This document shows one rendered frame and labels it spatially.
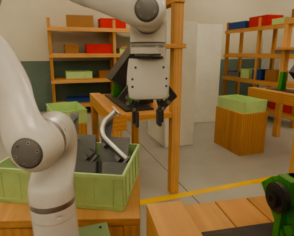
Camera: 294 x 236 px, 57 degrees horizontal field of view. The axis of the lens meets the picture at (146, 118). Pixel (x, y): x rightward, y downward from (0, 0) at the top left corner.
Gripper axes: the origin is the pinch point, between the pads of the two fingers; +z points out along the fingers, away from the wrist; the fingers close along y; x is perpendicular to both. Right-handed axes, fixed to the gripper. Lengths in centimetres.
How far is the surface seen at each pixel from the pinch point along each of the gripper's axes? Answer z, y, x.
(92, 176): 35, 15, -44
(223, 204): 42, -35, -23
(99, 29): -66, -16, -603
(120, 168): 39, 1, -59
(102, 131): 24, 9, -71
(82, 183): 39, 19, -46
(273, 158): 130, -234, -249
